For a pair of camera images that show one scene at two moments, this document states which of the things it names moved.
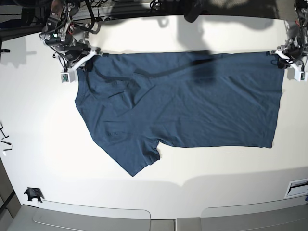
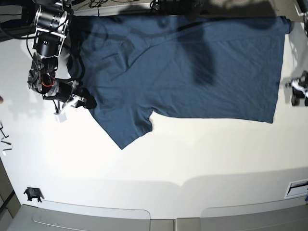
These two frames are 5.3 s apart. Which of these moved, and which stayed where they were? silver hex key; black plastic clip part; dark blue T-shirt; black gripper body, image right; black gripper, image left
Moved: black gripper body, image right; dark blue T-shirt; black gripper, image left
Stayed: silver hex key; black plastic clip part
